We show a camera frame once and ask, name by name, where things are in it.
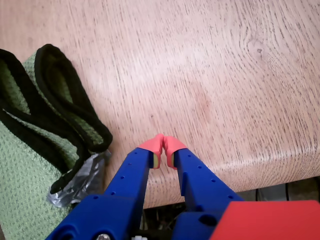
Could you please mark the grey box under table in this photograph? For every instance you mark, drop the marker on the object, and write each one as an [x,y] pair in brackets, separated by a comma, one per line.
[272,192]

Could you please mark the crumpled grey tape piece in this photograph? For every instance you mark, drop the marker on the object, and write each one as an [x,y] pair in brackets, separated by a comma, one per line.
[85,175]

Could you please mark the green cloth with black trim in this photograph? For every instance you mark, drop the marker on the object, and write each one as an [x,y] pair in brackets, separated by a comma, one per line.
[27,160]

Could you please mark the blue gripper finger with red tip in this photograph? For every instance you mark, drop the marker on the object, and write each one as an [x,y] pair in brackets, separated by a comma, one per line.
[197,180]
[130,172]

